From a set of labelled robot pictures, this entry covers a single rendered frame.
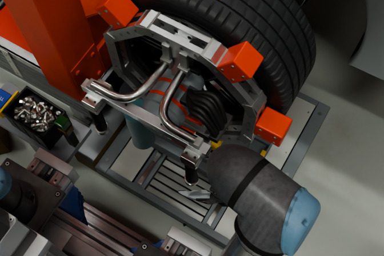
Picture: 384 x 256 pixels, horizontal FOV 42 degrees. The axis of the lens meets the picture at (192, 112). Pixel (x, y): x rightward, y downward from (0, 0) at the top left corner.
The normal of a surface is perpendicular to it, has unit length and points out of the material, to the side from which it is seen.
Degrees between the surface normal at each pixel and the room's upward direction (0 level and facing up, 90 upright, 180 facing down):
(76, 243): 0
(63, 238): 0
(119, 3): 45
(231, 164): 24
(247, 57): 35
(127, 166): 0
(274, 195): 8
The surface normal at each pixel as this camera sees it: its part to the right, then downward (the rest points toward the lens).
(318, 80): -0.02, -0.44
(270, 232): -0.51, 0.43
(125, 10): 0.59, 0.01
